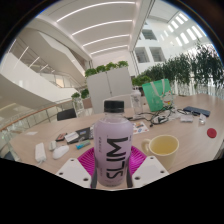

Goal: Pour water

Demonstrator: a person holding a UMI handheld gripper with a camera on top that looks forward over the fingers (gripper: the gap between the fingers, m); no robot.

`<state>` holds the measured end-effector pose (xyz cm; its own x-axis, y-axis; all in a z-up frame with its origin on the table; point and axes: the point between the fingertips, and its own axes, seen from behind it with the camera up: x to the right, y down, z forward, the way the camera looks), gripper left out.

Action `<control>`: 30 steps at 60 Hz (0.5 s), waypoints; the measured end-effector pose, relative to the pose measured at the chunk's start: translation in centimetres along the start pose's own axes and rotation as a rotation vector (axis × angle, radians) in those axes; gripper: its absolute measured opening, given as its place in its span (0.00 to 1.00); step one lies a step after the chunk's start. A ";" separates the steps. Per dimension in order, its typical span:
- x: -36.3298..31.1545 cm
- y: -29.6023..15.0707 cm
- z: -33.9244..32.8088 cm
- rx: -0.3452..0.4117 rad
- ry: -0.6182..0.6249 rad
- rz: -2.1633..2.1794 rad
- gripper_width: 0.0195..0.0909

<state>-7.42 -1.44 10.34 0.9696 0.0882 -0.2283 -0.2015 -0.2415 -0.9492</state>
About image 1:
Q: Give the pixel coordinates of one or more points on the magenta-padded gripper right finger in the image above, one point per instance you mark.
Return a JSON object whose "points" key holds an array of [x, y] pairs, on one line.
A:
{"points": [[150, 170]]}

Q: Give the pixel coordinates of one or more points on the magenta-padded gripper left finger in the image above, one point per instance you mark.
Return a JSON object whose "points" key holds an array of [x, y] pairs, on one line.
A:
{"points": [[74, 171]]}

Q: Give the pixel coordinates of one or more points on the lilac drink bottle black cap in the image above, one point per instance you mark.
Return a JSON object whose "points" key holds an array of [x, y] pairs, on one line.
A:
{"points": [[113, 146]]}

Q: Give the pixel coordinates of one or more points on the white computer mouse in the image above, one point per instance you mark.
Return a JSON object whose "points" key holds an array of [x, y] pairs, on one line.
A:
{"points": [[60, 152]]}

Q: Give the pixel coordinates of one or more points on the pale yellow mug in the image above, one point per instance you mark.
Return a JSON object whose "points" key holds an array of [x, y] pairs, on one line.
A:
{"points": [[163, 150]]}

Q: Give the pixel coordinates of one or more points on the blue marker pen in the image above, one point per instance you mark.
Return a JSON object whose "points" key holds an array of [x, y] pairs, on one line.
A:
{"points": [[83, 144]]}

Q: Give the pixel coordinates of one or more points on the small grey case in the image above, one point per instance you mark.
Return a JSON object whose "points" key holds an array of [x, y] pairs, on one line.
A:
{"points": [[53, 145]]}

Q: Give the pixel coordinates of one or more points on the white card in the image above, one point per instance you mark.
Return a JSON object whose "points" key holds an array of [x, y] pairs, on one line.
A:
{"points": [[71, 137]]}

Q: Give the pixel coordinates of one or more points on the small red black device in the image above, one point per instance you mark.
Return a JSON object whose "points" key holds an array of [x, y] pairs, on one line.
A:
{"points": [[61, 137]]}

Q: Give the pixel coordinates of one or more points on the white power strip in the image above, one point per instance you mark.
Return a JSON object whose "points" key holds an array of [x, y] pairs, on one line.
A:
{"points": [[40, 152]]}

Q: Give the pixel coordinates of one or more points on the black notebook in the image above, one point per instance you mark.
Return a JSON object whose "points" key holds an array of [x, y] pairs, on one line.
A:
{"points": [[84, 132]]}

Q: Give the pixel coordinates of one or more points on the colourful sticker sheet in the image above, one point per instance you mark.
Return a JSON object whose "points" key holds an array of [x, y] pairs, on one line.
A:
{"points": [[140, 127]]}

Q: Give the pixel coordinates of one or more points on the white paper sheet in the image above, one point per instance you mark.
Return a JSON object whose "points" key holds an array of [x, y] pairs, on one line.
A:
{"points": [[31, 133]]}

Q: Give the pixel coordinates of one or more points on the black chair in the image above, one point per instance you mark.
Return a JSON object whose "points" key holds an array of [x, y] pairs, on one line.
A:
{"points": [[66, 114]]}

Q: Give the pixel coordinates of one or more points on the clear shaker bottle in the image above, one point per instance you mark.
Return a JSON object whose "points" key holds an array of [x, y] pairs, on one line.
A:
{"points": [[136, 101]]}

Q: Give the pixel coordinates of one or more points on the green tote bag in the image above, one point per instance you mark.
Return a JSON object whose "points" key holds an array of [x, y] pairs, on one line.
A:
{"points": [[156, 96]]}

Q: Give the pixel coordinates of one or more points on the potted green plant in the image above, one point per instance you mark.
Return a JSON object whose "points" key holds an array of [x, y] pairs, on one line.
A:
{"points": [[79, 96]]}

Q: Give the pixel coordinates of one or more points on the tall white cabinet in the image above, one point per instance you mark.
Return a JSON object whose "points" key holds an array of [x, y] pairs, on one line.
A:
{"points": [[106, 90]]}

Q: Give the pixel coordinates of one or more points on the row of green hedge plants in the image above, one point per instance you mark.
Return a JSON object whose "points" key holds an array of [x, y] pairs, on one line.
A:
{"points": [[186, 70]]}

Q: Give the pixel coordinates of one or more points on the green plants on cabinet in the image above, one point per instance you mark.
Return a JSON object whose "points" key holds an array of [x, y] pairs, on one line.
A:
{"points": [[105, 68]]}

